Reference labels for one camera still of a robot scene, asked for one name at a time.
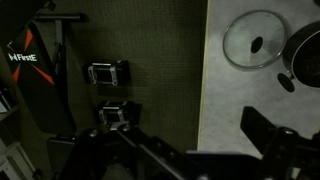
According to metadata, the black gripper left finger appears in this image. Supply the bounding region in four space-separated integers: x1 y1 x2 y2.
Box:
59 122 201 180

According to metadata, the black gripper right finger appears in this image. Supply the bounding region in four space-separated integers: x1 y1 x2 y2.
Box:
240 106 320 180

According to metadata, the black cooking pot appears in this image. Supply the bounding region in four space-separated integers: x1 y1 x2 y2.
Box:
277 20 320 93

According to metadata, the round glass pot lid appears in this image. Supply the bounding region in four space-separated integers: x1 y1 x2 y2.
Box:
222 9 290 72

